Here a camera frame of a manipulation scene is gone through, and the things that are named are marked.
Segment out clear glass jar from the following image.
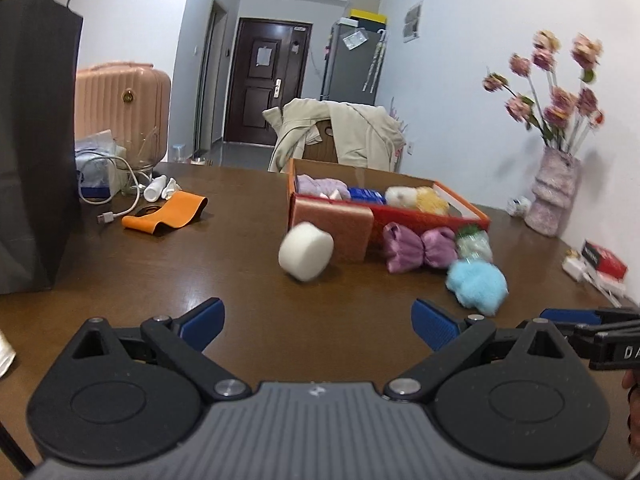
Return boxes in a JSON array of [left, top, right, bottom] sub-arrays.
[[114, 130, 168, 197]]

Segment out green and white pompom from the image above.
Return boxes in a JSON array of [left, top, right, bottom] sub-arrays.
[[454, 225, 493, 263]]

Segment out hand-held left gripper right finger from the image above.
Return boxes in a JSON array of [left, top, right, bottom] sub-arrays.
[[382, 298, 572, 403]]

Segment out pink suitcase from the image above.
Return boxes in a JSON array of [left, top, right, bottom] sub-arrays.
[[75, 62, 172, 166]]

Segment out beige jacket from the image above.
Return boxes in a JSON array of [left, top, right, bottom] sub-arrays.
[[262, 98, 407, 173]]

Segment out purple bow pillow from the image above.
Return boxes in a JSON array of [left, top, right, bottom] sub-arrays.
[[382, 222, 460, 274]]

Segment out artificial pink flowers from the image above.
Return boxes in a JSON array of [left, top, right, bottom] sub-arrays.
[[482, 30, 606, 153]]

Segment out orange elastic band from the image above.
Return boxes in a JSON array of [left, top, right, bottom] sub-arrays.
[[121, 191, 209, 236]]

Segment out brown chair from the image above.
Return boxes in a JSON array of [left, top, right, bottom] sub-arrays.
[[302, 116, 341, 163]]

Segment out grey refrigerator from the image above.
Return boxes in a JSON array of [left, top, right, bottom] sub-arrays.
[[320, 17, 387, 107]]

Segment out lilac fluffy cloth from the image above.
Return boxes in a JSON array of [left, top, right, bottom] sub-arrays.
[[296, 174, 352, 203]]

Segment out white fluffy ball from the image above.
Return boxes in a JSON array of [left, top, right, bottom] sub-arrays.
[[384, 186, 420, 210]]

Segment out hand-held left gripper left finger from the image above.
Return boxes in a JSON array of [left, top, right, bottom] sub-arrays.
[[70, 297, 253, 403]]

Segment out white foam cylinder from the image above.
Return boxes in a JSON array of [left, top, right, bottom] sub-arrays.
[[278, 222, 335, 282]]

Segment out white charging cable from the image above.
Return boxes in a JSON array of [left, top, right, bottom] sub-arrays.
[[77, 154, 156, 227]]

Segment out yellow fluffy ball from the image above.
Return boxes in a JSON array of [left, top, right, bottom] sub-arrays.
[[416, 186, 451, 216]]

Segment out wall electrical panel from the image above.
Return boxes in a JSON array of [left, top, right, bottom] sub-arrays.
[[402, 1, 424, 43]]

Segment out orange cardboard box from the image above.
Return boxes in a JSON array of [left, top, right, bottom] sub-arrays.
[[286, 158, 492, 252]]

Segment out white plastic bottle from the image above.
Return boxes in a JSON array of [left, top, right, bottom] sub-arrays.
[[144, 175, 169, 202]]

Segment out yellow box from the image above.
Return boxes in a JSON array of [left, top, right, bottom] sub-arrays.
[[348, 8, 389, 25]]

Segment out black paper bag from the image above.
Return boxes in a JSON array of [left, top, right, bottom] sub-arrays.
[[0, 0, 93, 295]]

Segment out white cloth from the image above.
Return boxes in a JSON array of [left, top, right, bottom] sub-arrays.
[[0, 331, 17, 378]]

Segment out blue packet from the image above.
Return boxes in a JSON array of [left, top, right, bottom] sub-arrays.
[[347, 187, 387, 206]]

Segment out dark brown door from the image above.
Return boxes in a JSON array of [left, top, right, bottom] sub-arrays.
[[223, 16, 313, 148]]

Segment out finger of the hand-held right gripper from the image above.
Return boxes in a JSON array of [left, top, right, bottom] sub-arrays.
[[539, 306, 640, 352]]

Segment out light blue fluffy toy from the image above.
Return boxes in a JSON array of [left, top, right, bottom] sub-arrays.
[[445, 259, 509, 317]]

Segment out pink textured vase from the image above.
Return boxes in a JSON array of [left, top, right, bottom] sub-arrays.
[[523, 147, 582, 238]]

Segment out red and white boxes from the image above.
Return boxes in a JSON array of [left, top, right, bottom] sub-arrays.
[[561, 249, 626, 307]]

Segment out copper coloured box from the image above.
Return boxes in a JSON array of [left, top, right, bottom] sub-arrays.
[[291, 195, 375, 264]]

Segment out blue and white plastic pack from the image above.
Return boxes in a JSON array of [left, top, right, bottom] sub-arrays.
[[75, 130, 132, 200]]

